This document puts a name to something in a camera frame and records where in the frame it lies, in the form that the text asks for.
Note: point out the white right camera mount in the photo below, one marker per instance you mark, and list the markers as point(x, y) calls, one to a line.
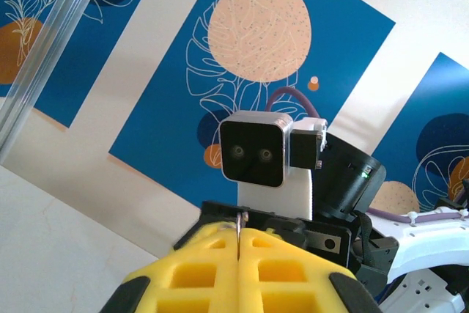
point(275, 199)

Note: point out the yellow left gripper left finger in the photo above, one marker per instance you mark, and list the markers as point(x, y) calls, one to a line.
point(190, 276)

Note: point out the aluminium frame post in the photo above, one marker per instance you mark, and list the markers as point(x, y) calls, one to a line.
point(47, 45)

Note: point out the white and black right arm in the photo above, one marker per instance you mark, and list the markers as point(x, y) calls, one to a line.
point(421, 250)

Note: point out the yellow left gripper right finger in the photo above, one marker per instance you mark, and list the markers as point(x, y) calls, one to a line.
point(286, 280)

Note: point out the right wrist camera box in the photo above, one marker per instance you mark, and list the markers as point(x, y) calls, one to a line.
point(253, 151)

